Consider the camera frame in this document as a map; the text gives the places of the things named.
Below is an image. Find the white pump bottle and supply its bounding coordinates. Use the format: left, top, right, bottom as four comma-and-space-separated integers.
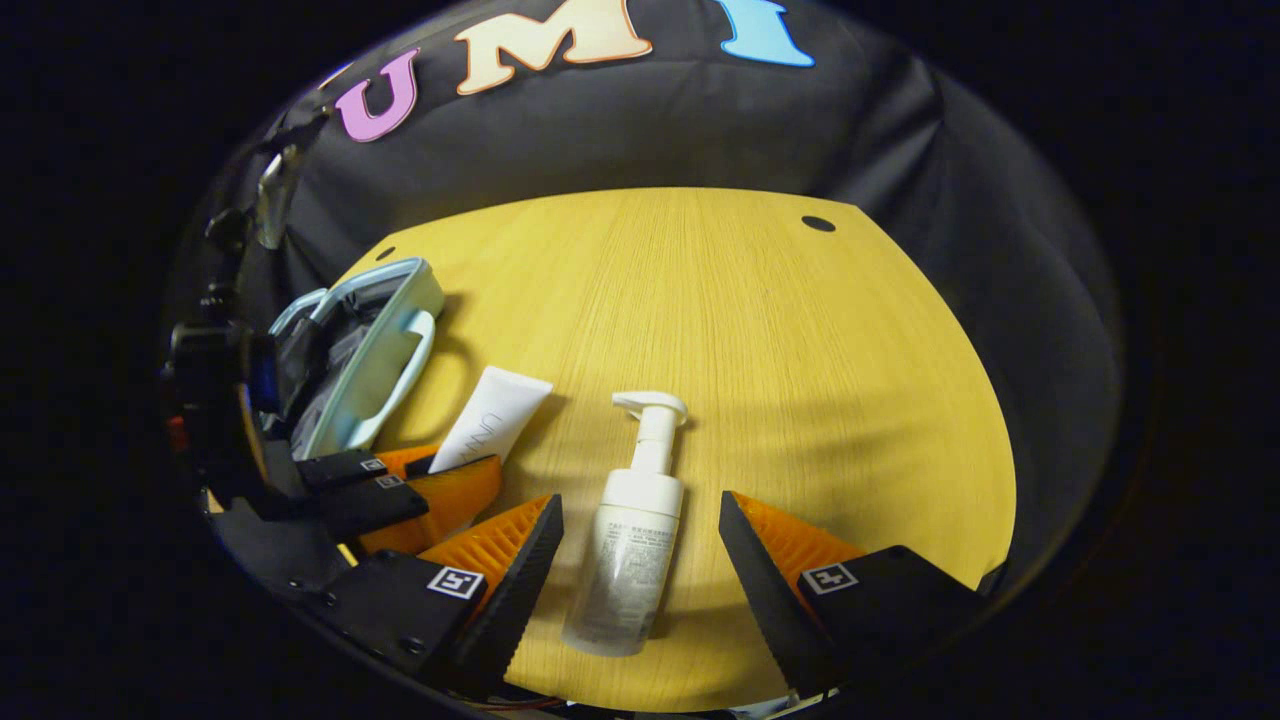
562, 390, 689, 658

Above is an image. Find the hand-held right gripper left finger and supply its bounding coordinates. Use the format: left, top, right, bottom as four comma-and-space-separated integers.
305, 493, 566, 698

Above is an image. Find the light blue suitcase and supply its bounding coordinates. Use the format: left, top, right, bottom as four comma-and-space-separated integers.
265, 257, 447, 463

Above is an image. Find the white skin care tube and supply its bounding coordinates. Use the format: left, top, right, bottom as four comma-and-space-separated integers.
428, 366, 554, 476

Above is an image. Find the black backdrop cloth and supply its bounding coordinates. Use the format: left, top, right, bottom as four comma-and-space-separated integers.
165, 0, 1126, 601

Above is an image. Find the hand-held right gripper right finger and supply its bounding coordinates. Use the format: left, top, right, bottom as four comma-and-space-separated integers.
718, 490, 991, 698

